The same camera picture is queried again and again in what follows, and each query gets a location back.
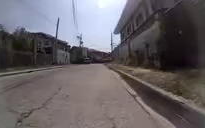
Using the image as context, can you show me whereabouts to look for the distant low buildings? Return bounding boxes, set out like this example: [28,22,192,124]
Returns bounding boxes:
[87,48,114,64]

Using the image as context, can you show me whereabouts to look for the white vehicle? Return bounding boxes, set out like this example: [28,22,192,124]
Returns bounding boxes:
[83,57,91,64]

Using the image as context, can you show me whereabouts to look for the thin distant pole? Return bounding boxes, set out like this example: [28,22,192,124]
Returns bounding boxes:
[109,31,114,53]

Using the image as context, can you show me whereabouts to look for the green bushy tree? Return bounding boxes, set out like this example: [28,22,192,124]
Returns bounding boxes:
[69,45,90,64]

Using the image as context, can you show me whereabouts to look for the utility pole with crossarms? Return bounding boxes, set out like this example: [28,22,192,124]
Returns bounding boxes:
[76,32,85,48]

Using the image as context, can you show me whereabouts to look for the grey concrete road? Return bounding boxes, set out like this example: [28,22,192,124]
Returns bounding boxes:
[0,63,176,128]

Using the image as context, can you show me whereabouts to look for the house with dark roof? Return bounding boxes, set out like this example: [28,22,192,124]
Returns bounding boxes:
[29,31,72,65]

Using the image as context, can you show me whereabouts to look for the large grey building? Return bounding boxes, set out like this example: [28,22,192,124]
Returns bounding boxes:
[110,0,205,71]

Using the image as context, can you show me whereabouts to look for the dark roadside gutter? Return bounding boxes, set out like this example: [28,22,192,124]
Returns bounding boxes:
[106,63,205,128]

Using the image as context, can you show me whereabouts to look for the fence with pillars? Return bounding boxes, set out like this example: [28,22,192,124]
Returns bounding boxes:
[0,35,71,70]

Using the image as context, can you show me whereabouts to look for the raised concrete kerb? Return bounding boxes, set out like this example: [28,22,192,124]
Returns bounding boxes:
[0,64,66,80]

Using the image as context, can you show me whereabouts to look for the dry grass verge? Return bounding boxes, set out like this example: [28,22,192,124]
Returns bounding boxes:
[108,62,205,113]

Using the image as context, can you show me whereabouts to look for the row of trees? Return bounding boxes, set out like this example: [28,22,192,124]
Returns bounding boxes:
[0,18,36,54]

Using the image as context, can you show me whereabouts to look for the overhead wires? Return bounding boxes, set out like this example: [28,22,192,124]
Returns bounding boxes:
[19,0,115,51]

